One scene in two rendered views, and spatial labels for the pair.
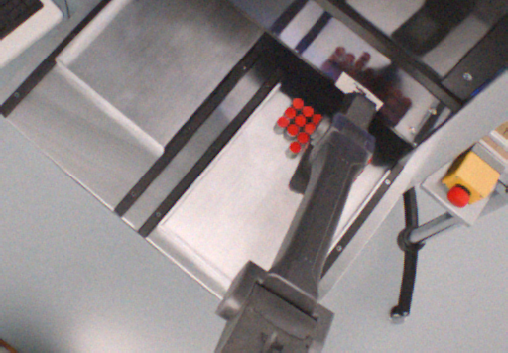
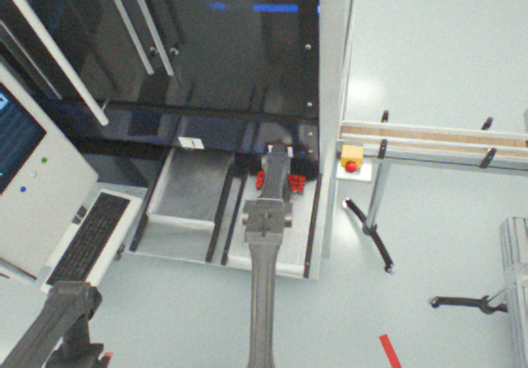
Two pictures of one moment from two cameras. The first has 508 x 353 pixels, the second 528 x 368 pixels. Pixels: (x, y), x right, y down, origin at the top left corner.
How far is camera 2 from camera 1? 38 cm
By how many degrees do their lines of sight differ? 15
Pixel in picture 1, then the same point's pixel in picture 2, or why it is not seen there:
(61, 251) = (205, 334)
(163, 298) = not seen: hidden behind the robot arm
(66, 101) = (160, 229)
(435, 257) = (389, 231)
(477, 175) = (352, 152)
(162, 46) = (191, 185)
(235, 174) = not seen: hidden behind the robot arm
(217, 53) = (217, 175)
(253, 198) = not seen: hidden behind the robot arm
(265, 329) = (261, 213)
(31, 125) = (149, 248)
